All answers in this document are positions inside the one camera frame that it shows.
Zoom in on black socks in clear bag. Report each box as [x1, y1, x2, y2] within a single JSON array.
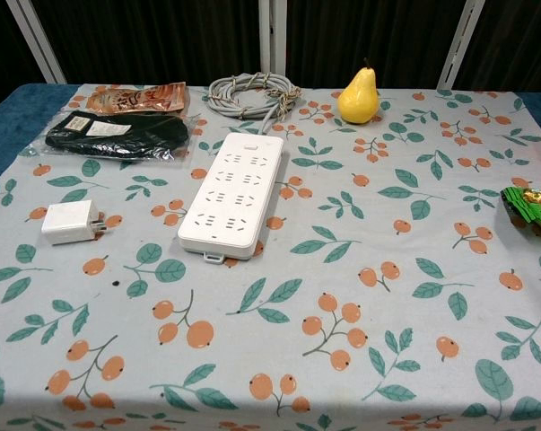
[[21, 109, 200, 168]]

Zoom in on white eight-outlet power strip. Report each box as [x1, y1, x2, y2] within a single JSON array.
[[177, 131, 285, 267]]

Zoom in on yellow pear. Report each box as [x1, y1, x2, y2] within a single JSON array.
[[336, 57, 381, 126]]

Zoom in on black curtain panel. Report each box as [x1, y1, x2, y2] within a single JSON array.
[[30, 0, 262, 86], [0, 0, 45, 120], [285, 0, 471, 89], [453, 0, 541, 136]]

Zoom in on grey coiled power cord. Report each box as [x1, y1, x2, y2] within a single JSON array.
[[206, 71, 304, 136]]

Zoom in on white metal frame post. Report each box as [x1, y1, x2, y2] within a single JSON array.
[[13, 0, 68, 85], [257, 0, 289, 75], [437, 0, 485, 90]]

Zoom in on green snack packet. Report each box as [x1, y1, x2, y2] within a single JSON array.
[[499, 184, 541, 240]]

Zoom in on floral leaf and berry tablecloth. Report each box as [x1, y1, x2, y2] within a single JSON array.
[[0, 83, 541, 431]]

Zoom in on white plug adapter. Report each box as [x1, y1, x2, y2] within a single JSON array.
[[40, 199, 108, 246]]

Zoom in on orange-brown snack pouch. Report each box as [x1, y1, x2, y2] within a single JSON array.
[[84, 81, 190, 114]]

